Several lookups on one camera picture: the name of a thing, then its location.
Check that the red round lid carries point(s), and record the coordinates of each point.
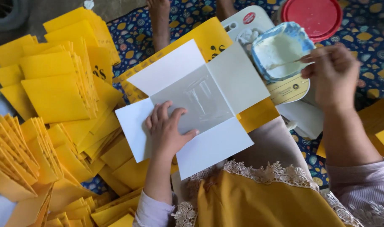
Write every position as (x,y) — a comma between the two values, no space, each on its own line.
(312,17)

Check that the blue patterned floor mat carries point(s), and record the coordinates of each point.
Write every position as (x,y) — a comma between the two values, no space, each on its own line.
(368,37)

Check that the pile of yellow folded boxes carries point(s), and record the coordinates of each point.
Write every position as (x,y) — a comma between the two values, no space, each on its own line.
(56,94)

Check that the yellow printed cardboard sheet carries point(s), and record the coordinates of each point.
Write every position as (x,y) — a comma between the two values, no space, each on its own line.
(207,34)

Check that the white cardboard box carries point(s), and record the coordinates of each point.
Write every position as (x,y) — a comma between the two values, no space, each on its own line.
(211,94)

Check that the thin glue spreader stick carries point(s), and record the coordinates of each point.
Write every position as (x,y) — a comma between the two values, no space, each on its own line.
(283,64)

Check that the blue white glue tub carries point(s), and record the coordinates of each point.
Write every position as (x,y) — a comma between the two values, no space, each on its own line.
(278,50)

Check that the small white scrap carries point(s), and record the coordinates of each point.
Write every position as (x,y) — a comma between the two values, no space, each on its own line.
(89,4)

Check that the yellow lace-trimmed garment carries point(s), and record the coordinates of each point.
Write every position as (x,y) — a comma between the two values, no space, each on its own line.
(261,201)

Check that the person's left leg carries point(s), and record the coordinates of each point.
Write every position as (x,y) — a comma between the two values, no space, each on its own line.
(159,22)

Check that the black rubber tyre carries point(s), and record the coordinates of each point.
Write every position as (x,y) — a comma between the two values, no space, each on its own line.
(6,12)

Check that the person's left hand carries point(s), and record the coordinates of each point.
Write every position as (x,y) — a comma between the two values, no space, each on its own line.
(165,135)

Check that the white plastic board red sticker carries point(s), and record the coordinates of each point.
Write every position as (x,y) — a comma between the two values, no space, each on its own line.
(258,17)

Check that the person's right hand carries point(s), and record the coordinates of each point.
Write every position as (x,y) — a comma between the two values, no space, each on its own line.
(337,78)

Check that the person's right fingers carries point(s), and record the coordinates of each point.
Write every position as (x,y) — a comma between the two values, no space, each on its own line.
(318,61)

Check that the white card sheet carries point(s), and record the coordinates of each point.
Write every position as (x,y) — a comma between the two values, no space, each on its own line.
(300,118)

